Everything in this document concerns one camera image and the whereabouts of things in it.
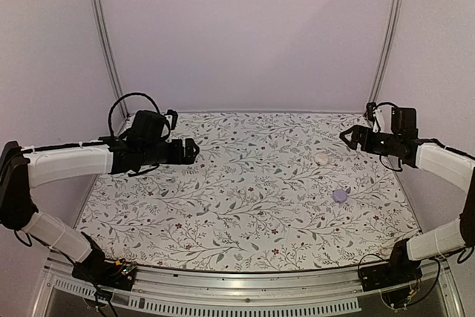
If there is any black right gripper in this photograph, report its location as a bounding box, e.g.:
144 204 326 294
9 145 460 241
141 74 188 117
339 125 402 157

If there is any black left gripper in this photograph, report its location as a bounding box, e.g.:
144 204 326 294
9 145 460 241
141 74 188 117
142 138 200 167

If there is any cream earbud charging case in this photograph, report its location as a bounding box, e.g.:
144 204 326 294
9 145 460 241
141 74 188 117
314 153 330 166

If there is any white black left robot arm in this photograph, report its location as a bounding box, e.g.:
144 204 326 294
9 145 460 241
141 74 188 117
1 110 200 283

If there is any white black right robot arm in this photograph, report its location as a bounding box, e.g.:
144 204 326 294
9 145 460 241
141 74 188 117
339 102 474 284

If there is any purple round case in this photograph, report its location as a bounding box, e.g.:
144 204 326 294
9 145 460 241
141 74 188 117
332 189 348 203

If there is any floral patterned table mat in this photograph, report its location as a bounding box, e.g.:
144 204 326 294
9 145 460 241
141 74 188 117
77 113 419 272

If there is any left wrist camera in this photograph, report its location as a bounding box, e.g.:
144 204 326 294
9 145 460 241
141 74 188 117
165 109 178 131

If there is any left black cable loop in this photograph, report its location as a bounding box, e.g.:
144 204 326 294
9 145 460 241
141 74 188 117
107 91 163 140

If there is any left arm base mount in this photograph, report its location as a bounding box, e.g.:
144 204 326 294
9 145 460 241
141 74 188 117
72 258 138 291

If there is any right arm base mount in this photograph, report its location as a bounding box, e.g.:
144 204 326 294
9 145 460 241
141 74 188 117
358 263 422 310

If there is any front aluminium rail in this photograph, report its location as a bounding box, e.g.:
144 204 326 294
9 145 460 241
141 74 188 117
32 253 468 316

